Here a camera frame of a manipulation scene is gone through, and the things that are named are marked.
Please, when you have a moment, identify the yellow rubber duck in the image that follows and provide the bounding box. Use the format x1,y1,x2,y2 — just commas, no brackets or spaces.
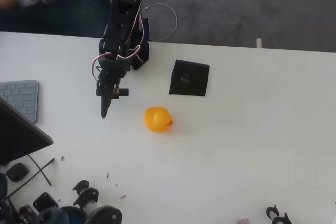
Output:
143,106,174,133

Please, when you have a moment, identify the black square pad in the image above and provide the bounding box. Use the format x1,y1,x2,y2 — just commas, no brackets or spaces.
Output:
168,59,211,97

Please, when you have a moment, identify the dark grey metal mounting plate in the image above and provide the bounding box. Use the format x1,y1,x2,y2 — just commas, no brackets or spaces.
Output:
33,191,59,213

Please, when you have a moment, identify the person in floral shirt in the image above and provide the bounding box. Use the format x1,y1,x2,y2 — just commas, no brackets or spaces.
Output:
0,0,111,38

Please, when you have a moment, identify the thin black stylus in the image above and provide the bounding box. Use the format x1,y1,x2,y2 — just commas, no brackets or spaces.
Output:
4,157,56,200

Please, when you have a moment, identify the grey keyboard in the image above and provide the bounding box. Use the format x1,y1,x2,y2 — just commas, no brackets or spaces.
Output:
0,79,39,123

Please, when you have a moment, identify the dark laptop screen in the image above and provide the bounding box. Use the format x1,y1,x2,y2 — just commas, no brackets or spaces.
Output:
0,97,55,167

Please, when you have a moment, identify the black rod with thick tip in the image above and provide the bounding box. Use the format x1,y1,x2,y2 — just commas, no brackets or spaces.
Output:
27,154,53,187

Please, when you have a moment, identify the black pouch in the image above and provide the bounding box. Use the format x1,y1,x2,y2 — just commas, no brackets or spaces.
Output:
6,163,30,183

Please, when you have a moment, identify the small circuit board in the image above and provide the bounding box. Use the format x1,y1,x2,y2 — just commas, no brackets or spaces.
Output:
18,204,37,222

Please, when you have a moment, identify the black stick camera yellow tape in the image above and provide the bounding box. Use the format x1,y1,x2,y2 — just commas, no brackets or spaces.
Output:
112,87,130,100

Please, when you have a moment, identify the thin white cable loop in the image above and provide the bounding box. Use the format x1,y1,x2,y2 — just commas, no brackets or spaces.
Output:
144,3,179,42

